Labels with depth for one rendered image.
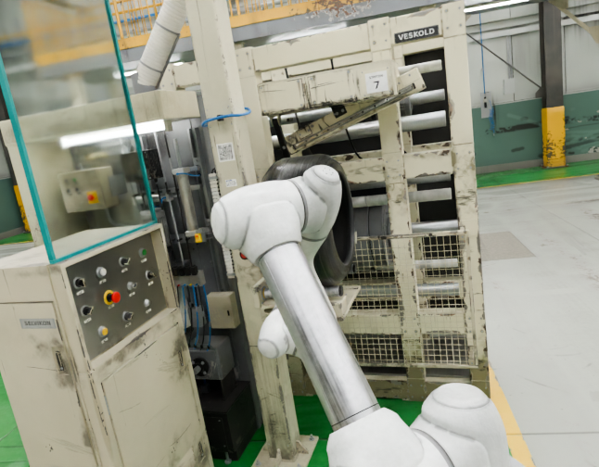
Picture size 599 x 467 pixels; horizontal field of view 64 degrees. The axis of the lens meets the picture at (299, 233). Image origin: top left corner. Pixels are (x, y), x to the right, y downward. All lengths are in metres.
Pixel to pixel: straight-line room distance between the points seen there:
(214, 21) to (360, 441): 1.64
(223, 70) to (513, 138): 9.64
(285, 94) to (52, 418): 1.56
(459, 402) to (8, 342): 1.47
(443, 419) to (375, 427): 0.15
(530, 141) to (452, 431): 10.55
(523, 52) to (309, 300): 10.65
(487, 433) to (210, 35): 1.68
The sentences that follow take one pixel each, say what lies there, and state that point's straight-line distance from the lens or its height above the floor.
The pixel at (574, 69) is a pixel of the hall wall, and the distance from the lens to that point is 11.68.
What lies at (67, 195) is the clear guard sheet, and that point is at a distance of 1.72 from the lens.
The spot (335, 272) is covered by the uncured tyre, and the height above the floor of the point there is 0.99.
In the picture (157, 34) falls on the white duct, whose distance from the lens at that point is 2.53.
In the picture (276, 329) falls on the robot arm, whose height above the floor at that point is 0.97.
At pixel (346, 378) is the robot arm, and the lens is 0.94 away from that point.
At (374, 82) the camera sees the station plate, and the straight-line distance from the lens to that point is 2.11.
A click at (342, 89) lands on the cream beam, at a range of 2.14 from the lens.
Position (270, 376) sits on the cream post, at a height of 0.47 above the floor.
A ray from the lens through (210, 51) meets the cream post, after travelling 2.07.
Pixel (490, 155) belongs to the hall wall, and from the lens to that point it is 11.21.
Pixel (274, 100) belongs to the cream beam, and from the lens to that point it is 2.22.
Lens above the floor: 1.57
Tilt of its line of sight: 12 degrees down
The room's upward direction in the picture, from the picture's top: 9 degrees counter-clockwise
